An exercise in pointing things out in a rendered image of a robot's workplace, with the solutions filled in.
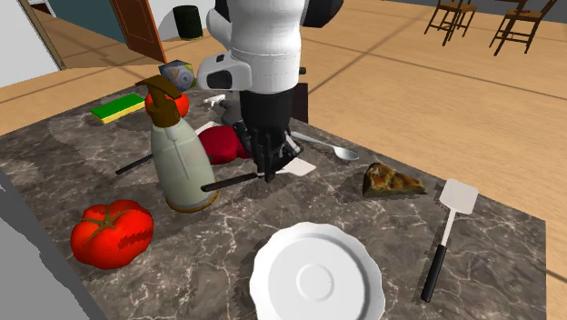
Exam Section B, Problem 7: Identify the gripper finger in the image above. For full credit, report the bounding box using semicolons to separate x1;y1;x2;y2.
232;121;270;179
265;130;305;184

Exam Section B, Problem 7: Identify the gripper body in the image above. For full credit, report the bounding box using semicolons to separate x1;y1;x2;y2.
239;89;294;134

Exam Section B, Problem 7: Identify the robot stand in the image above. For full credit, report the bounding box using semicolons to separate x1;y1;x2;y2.
291;81;310;125

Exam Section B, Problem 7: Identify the white and grey utensil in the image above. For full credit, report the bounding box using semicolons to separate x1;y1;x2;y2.
203;94;244;128

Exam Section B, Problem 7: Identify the silver spoon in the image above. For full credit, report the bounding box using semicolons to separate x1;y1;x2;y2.
289;131;361;162

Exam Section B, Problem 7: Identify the pale bottle with brown pump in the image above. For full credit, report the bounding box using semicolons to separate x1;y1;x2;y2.
134;75;220;214

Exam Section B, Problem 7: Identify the small red tomato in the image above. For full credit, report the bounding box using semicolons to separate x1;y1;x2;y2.
144;92;191;119

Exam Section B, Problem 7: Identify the multicoloured cube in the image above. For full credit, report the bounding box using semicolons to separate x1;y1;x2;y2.
157;59;198;94

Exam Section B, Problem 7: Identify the brown pie slice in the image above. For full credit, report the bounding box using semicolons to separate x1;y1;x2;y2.
362;162;428;199

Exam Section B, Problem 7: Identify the black waste bin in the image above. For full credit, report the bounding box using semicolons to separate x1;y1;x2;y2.
172;5;204;42

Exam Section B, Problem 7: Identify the white plate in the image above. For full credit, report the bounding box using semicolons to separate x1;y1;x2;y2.
248;221;386;320

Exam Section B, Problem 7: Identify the green and yellow sponge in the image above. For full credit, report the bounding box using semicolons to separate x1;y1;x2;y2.
89;93;147;125

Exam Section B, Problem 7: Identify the brown wooden door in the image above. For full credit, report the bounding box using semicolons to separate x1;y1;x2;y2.
109;0;169;65

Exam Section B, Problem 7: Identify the large red tomato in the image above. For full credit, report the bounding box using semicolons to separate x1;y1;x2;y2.
70;199;155;271

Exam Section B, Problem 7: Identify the dark wooden chair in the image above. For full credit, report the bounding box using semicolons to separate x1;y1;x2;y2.
423;0;479;47
488;0;559;57

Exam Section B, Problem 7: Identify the white spatula with black handle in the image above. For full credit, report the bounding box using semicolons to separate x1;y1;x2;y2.
201;156;318;193
420;177;480;304

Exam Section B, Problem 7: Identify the black handled white utensil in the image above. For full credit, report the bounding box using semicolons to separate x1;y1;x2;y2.
115;121;219;175

